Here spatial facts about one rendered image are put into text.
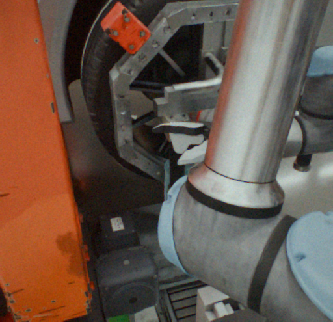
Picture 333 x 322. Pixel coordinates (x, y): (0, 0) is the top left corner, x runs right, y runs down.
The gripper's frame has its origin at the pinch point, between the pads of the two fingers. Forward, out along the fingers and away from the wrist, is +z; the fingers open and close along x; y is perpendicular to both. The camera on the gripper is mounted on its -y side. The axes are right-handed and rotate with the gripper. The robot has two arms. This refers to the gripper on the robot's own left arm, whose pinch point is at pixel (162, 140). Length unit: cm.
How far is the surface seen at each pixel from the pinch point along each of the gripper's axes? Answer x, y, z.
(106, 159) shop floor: 159, 73, -10
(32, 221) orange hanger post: 8.5, 16.5, 22.6
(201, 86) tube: 17.1, -4.1, -13.5
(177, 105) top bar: 17.5, -0.4, -8.5
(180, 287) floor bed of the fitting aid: 55, 85, -22
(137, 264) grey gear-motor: 36, 54, -2
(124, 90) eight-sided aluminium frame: 36.6, 0.3, -0.7
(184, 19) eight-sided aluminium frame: 33.8, -16.3, -15.3
